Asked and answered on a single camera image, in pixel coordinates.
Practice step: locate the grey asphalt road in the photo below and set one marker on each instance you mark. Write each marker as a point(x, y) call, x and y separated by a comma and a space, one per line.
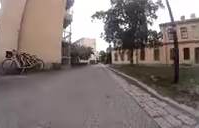
point(70, 100)

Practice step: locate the distant pale building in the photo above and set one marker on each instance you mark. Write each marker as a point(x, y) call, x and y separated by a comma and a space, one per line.
point(86, 44)

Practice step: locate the leaning dark pole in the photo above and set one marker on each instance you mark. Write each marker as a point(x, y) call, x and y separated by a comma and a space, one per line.
point(175, 50)

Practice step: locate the grass lawn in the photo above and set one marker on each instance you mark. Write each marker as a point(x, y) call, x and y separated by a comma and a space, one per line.
point(160, 75)

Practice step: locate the stone kerb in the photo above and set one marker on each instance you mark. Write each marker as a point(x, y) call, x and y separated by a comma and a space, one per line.
point(160, 95)

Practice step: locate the green bushes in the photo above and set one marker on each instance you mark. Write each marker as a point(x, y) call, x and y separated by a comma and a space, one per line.
point(78, 53)

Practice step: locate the long beige two-storey building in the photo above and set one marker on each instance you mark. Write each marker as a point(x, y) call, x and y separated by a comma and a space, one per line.
point(190, 43)

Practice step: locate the large dark tree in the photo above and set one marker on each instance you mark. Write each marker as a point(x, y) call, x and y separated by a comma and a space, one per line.
point(128, 23)

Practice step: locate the beige tall building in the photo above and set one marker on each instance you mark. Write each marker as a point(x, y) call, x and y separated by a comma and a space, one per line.
point(40, 30)

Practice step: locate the parked bicycles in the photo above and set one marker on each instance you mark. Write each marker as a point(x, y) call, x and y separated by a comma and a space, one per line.
point(22, 61)

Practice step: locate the grey stone paved strip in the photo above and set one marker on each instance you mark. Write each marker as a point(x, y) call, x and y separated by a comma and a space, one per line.
point(153, 105)

